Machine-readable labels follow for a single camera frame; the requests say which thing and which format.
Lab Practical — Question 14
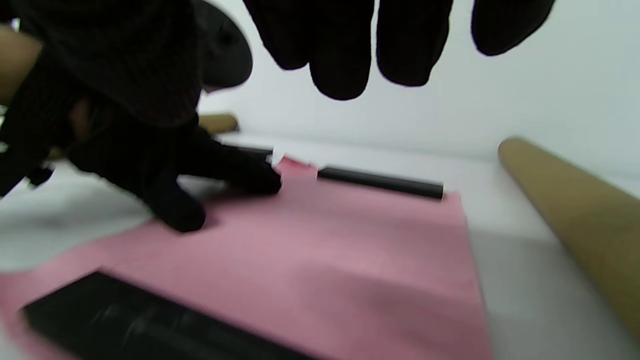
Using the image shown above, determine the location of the person's right hand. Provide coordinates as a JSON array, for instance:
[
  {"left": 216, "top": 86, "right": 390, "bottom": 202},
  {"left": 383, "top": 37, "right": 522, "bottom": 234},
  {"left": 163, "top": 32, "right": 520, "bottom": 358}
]
[{"left": 10, "top": 0, "right": 556, "bottom": 128}]

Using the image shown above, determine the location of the person's left hand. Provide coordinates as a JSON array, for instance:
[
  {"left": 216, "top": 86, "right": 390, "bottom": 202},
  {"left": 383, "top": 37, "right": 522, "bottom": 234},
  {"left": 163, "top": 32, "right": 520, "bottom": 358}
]
[{"left": 0, "top": 90, "right": 283, "bottom": 233}]

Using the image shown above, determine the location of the black bar paperweight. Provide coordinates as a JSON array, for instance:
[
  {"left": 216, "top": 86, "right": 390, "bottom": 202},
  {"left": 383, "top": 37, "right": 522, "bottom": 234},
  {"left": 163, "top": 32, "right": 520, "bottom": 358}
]
[
  {"left": 20, "top": 270, "right": 321, "bottom": 360},
  {"left": 317, "top": 167, "right": 445, "bottom": 200},
  {"left": 232, "top": 145, "right": 275, "bottom": 164}
]

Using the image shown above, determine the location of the pink paper sheet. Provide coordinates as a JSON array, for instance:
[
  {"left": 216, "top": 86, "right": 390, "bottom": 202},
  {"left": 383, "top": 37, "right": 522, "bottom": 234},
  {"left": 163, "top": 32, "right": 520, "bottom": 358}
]
[{"left": 0, "top": 155, "right": 496, "bottom": 360}]

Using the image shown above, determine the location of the person's left forearm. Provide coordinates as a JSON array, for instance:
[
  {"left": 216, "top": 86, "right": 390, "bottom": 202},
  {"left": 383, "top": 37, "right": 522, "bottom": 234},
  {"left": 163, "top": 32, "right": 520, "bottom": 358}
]
[{"left": 0, "top": 25, "right": 43, "bottom": 106}]

